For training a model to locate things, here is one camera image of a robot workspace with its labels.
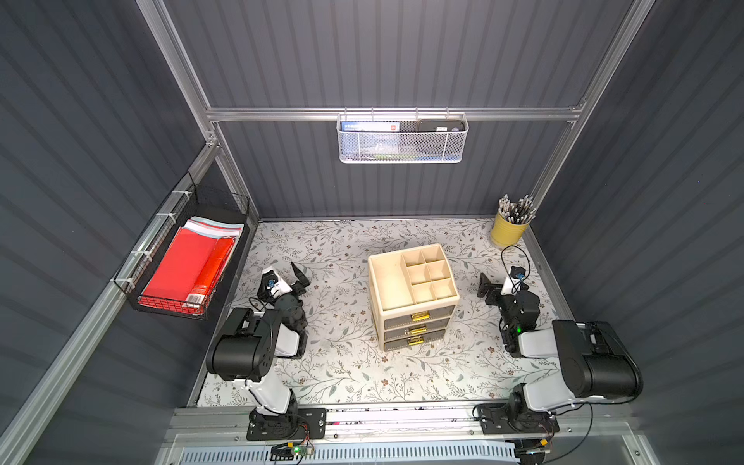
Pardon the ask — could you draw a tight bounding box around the beige drawer organizer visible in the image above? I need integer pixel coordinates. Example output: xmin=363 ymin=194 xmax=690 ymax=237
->
xmin=367 ymin=243 xmax=460 ymax=352

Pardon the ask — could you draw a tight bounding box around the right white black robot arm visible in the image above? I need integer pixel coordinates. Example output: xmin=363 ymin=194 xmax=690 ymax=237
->
xmin=477 ymin=267 xmax=643 ymax=428

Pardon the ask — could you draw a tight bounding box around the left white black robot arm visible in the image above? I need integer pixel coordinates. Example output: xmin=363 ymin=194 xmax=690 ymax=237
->
xmin=205 ymin=263 xmax=310 ymax=419

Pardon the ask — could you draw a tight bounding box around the yellow pencil cup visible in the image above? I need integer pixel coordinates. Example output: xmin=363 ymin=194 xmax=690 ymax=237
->
xmin=490 ymin=214 xmax=529 ymax=248

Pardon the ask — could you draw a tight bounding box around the red folder stack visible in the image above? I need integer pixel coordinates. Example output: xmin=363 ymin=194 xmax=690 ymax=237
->
xmin=138 ymin=217 xmax=243 ymax=317

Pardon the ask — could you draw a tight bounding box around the small green circuit board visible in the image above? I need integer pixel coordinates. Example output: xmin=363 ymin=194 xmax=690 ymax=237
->
xmin=269 ymin=442 xmax=315 ymax=463

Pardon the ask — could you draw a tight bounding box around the black device in basket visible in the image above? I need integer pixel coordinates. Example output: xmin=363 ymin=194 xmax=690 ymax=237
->
xmin=416 ymin=118 xmax=467 ymax=133

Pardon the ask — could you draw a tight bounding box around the blue white box in basket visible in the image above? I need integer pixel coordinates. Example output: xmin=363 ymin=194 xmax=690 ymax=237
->
xmin=338 ymin=121 xmax=401 ymax=159

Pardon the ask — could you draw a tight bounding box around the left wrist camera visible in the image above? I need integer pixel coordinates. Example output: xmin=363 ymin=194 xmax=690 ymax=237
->
xmin=260 ymin=267 xmax=293 ymax=298

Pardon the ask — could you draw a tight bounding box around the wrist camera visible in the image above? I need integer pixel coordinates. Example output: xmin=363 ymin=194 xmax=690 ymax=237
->
xmin=260 ymin=267 xmax=293 ymax=298
xmin=501 ymin=265 xmax=529 ymax=296

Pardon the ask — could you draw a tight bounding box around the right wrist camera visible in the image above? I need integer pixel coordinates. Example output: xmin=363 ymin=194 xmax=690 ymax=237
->
xmin=501 ymin=265 xmax=529 ymax=296

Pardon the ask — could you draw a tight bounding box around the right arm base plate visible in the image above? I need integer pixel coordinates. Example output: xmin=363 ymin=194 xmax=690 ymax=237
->
xmin=472 ymin=402 xmax=560 ymax=437

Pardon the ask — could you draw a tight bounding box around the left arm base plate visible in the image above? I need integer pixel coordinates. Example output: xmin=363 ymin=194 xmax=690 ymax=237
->
xmin=245 ymin=408 xmax=327 ymax=442

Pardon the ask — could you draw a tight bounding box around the black wire side basket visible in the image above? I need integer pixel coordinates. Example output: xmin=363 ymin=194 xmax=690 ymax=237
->
xmin=114 ymin=174 xmax=251 ymax=320

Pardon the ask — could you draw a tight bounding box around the white mesh wall basket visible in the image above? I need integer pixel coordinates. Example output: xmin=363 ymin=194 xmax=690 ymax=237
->
xmin=336 ymin=110 xmax=470 ymax=164

